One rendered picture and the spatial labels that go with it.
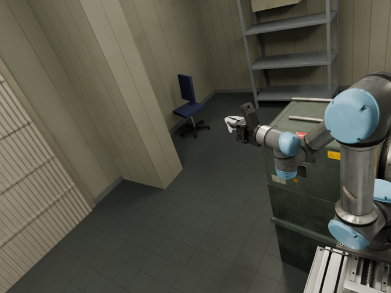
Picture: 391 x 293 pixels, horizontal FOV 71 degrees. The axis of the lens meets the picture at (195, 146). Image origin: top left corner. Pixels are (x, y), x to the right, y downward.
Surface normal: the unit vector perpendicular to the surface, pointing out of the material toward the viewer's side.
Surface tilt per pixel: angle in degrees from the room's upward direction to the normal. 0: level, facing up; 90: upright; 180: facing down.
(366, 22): 90
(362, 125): 83
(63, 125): 90
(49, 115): 90
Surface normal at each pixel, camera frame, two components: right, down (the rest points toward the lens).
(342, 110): -0.81, 0.40
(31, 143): 0.80, 0.10
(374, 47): -0.53, 0.57
